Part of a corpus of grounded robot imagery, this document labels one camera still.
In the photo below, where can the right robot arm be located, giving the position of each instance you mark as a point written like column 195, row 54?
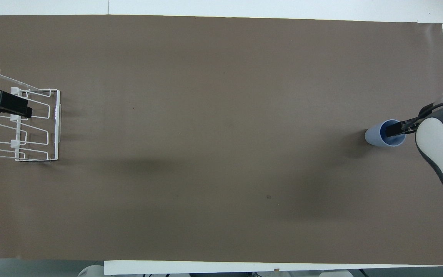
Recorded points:
column 437, row 146

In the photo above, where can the blue plastic cup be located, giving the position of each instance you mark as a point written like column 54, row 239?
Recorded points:
column 375, row 137

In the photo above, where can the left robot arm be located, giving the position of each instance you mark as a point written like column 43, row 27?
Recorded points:
column 90, row 271

